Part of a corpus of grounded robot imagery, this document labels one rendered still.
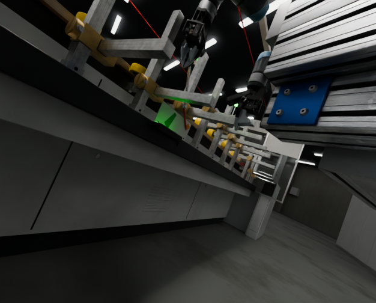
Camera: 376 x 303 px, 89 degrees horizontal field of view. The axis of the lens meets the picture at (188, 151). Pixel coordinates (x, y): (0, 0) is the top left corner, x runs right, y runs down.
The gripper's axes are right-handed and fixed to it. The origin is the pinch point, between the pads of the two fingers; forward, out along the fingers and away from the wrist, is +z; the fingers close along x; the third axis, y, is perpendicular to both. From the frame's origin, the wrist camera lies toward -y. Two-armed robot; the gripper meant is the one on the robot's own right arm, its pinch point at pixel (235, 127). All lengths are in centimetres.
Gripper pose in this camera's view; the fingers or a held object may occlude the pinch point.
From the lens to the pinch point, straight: 86.5
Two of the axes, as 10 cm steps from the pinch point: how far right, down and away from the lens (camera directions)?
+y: 8.0, 2.8, -5.3
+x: 4.7, 2.6, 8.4
